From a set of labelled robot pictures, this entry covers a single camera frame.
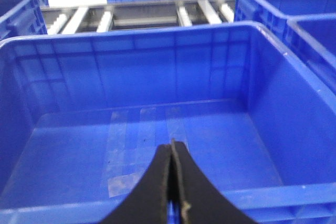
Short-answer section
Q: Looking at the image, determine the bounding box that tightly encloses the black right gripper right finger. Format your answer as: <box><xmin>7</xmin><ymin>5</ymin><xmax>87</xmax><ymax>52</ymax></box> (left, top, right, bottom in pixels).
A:
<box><xmin>171</xmin><ymin>139</ymin><xmax>256</xmax><ymax>223</ymax></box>

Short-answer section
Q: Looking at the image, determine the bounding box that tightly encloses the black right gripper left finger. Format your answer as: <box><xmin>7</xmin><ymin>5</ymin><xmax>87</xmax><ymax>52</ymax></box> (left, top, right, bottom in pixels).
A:
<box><xmin>100</xmin><ymin>144</ymin><xmax>172</xmax><ymax>223</ymax></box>

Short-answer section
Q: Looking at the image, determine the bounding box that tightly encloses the blue plastic crate right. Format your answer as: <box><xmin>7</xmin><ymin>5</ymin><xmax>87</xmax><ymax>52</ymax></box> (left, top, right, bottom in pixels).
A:
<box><xmin>1</xmin><ymin>22</ymin><xmax>335</xmax><ymax>223</ymax></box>

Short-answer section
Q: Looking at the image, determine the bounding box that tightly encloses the blue plastic crate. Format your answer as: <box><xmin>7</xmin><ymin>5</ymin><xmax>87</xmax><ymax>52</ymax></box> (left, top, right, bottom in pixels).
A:
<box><xmin>1</xmin><ymin>22</ymin><xmax>335</xmax><ymax>223</ymax></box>
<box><xmin>1</xmin><ymin>0</ymin><xmax>49</xmax><ymax>40</ymax></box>

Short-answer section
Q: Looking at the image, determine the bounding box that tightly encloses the steel roller conveyor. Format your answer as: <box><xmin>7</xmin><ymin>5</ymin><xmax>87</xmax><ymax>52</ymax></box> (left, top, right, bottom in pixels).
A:
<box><xmin>41</xmin><ymin>0</ymin><xmax>235</xmax><ymax>35</ymax></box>

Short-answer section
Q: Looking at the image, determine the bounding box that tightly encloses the blue crate right rear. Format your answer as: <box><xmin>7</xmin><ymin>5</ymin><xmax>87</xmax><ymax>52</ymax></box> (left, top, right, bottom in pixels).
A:
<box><xmin>234</xmin><ymin>0</ymin><xmax>335</xmax><ymax>85</ymax></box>

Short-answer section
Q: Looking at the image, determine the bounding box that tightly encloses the blue plastic crate left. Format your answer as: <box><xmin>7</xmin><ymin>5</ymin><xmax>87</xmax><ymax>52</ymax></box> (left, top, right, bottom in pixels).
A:
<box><xmin>1</xmin><ymin>0</ymin><xmax>49</xmax><ymax>40</ymax></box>

